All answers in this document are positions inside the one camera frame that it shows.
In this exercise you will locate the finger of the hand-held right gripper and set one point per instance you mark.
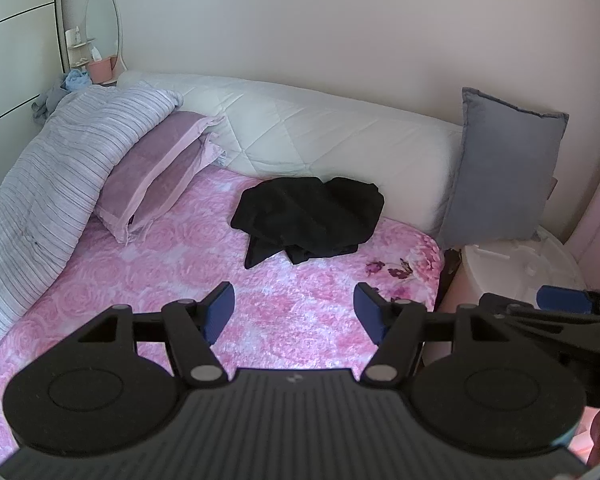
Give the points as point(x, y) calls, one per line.
point(530, 317)
point(562, 299)

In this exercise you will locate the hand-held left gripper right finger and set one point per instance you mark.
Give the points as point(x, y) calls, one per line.
point(370, 316)

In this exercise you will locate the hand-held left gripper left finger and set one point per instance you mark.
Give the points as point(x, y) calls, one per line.
point(219, 312)

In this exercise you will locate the black pants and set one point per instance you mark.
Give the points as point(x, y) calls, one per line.
point(305, 215)

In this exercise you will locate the white round side table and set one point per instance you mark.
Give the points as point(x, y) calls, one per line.
point(520, 270)

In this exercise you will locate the pink floral blanket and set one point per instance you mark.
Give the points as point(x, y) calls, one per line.
point(290, 300)

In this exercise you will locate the grey pillow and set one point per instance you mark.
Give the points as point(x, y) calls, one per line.
point(500, 170)

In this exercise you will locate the pink pillow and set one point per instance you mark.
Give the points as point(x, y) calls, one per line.
point(211, 152)
point(150, 170)

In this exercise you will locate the white quilted headboard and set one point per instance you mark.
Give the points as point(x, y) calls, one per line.
point(330, 135)

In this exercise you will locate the striped lilac quilt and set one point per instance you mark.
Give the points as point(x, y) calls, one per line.
point(55, 160)

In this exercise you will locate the pink tissue box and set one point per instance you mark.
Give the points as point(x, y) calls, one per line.
point(100, 69)

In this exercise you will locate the grey cloth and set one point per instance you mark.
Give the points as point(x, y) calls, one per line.
point(50, 100)

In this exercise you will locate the blue cloth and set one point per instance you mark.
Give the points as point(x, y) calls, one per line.
point(76, 80)

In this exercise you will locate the small white shelf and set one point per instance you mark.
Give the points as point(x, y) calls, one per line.
point(77, 46)

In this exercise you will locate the round mirror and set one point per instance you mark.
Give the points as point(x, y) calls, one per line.
point(100, 20)

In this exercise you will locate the white wardrobe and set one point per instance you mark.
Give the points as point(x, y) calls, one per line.
point(15, 50)

